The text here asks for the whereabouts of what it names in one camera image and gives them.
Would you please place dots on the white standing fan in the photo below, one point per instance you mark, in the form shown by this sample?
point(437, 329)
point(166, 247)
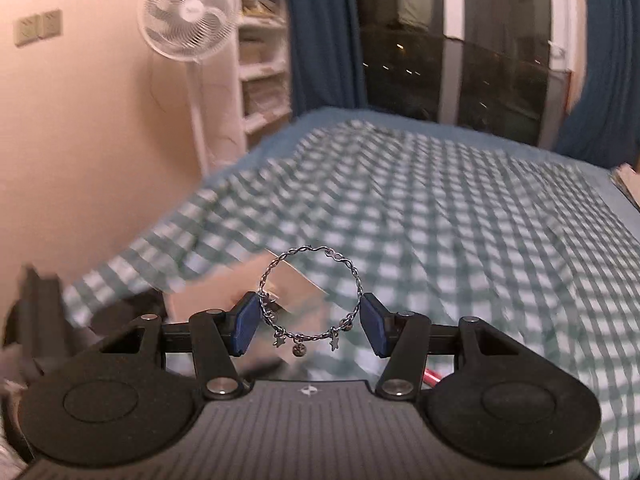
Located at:
point(187, 15)

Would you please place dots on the green checkered sheet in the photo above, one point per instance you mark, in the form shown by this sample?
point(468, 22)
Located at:
point(450, 240)

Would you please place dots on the white shelf unit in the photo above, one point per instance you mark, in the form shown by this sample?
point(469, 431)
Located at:
point(262, 45)

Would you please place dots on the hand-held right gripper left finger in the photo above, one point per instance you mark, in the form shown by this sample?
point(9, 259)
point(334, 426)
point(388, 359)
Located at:
point(245, 322)

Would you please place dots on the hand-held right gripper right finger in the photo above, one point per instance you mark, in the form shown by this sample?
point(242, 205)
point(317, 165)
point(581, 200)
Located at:
point(376, 322)

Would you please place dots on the pink tube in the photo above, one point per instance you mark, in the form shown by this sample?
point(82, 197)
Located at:
point(433, 376)

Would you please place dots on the blue curtain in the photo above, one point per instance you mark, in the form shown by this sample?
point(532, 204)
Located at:
point(322, 35)
point(607, 70)

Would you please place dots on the wall switch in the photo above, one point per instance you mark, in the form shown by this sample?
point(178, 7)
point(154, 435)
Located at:
point(27, 30)
point(51, 24)

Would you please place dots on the small cardboard box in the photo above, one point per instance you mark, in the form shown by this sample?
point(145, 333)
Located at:
point(220, 290)

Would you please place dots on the grey pillow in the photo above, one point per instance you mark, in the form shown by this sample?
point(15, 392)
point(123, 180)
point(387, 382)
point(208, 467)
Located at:
point(629, 185)

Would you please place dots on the glass balcony door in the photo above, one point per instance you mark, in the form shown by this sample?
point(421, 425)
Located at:
point(490, 75)

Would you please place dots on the blue bed sheet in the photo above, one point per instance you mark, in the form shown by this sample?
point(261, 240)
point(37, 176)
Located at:
point(575, 180)

